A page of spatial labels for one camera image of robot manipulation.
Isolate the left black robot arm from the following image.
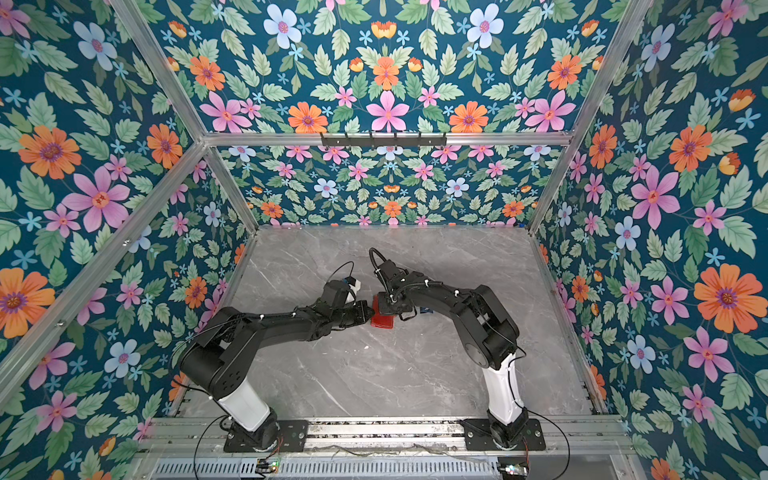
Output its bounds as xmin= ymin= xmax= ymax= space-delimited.
xmin=180 ymin=300 xmax=374 ymax=451

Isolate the red leather card holder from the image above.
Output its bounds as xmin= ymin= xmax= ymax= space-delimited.
xmin=370 ymin=295 xmax=394 ymax=330

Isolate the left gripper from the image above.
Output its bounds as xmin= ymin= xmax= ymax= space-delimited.
xmin=330 ymin=299 xmax=377 ymax=328

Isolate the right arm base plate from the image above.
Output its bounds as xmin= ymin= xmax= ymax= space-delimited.
xmin=459 ymin=418 xmax=546 ymax=452

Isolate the metal hook rail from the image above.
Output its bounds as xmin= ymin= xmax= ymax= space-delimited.
xmin=320 ymin=133 xmax=448 ymax=148

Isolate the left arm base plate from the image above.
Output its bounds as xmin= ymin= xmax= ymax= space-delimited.
xmin=223 ymin=420 xmax=309 ymax=453

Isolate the white vent grille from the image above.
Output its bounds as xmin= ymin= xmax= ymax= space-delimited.
xmin=150 ymin=457 xmax=501 ymax=479

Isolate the aluminium front rail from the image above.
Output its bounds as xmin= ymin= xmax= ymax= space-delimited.
xmin=138 ymin=415 xmax=635 ymax=457

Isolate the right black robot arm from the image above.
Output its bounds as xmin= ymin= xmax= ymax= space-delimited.
xmin=374 ymin=260 xmax=529 ymax=450

